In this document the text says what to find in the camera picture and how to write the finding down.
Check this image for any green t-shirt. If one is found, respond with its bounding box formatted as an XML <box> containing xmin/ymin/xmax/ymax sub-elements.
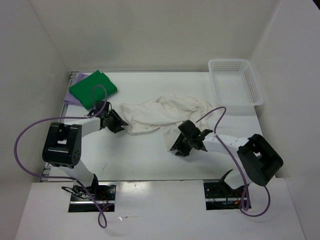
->
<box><xmin>69</xmin><ymin>70</ymin><xmax>118</xmax><ymax>110</ymax></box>

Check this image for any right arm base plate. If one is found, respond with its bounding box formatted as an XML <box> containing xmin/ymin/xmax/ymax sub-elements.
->
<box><xmin>203</xmin><ymin>179</ymin><xmax>245</xmax><ymax>211</ymax></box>

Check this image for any purple t-shirt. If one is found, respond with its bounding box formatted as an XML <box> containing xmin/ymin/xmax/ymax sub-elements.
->
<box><xmin>63</xmin><ymin>72</ymin><xmax>89</xmax><ymax>106</ymax></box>

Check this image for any white t-shirt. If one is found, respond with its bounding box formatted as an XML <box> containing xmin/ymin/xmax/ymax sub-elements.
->
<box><xmin>120</xmin><ymin>94</ymin><xmax>212</xmax><ymax>152</ymax></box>

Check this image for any white plastic basket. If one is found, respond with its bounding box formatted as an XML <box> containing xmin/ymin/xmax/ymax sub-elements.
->
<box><xmin>208</xmin><ymin>58</ymin><xmax>264</xmax><ymax>107</ymax></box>

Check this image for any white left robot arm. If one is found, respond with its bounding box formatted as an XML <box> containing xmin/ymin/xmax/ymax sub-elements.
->
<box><xmin>42</xmin><ymin>100</ymin><xmax>128</xmax><ymax>200</ymax></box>

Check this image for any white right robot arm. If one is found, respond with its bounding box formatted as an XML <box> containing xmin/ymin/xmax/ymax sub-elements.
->
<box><xmin>120</xmin><ymin>104</ymin><xmax>284</xmax><ymax>197</ymax></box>

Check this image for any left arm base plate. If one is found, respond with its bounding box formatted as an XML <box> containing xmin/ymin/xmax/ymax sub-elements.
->
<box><xmin>61</xmin><ymin>182</ymin><xmax>117</xmax><ymax>213</ymax></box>

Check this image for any aluminium table edge rail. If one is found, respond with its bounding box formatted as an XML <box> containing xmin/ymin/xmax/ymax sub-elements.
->
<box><xmin>39</xmin><ymin>71</ymin><xmax>78</xmax><ymax>182</ymax></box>

